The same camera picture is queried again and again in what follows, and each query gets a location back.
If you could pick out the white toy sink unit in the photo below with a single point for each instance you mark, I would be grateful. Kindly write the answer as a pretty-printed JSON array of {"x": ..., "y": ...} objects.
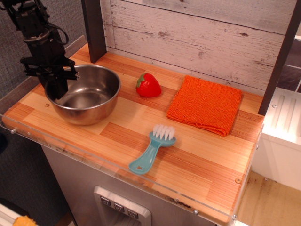
[{"x": 278, "y": 153}]

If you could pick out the dark grey right post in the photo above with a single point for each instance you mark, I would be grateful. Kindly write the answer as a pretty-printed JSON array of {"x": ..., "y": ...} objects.
[{"x": 281, "y": 59}]

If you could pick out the dark grey post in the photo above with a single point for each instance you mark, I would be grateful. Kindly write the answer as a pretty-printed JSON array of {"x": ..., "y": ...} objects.
[
  {"x": 281, "y": 59},
  {"x": 93, "y": 20}
]

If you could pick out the silver button panel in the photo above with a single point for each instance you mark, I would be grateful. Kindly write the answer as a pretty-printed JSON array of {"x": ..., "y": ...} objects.
[{"x": 120, "y": 208}]

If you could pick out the teal dish brush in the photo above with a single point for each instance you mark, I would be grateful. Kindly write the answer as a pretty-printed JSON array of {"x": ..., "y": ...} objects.
[{"x": 161, "y": 136}]

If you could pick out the red toy strawberry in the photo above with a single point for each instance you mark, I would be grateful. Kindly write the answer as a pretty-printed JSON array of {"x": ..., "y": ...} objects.
[{"x": 148, "y": 86}]

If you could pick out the clear acrylic guard rail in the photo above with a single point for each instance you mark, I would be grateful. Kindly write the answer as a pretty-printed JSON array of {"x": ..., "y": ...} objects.
[{"x": 202, "y": 172}]

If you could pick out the yellow object at corner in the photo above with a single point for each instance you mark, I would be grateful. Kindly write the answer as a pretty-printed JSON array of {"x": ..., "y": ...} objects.
[{"x": 24, "y": 221}]

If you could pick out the dark grey left post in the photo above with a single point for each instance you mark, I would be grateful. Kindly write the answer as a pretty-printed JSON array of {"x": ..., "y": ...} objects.
[{"x": 93, "y": 20}]

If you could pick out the stainless steel pot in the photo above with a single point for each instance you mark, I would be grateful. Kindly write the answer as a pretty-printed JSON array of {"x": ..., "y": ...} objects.
[{"x": 89, "y": 99}]

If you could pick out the grey toy kitchen cabinet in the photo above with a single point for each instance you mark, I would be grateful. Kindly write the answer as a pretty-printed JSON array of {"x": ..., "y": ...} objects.
[{"x": 78, "y": 181}]

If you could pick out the orange folded cloth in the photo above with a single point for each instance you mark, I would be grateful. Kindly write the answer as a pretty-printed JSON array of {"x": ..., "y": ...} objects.
[{"x": 205, "y": 105}]

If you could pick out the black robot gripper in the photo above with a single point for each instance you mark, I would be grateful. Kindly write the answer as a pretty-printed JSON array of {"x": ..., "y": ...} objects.
[{"x": 49, "y": 64}]

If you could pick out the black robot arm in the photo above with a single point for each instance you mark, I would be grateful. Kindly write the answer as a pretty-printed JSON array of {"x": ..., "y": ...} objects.
[{"x": 30, "y": 17}]

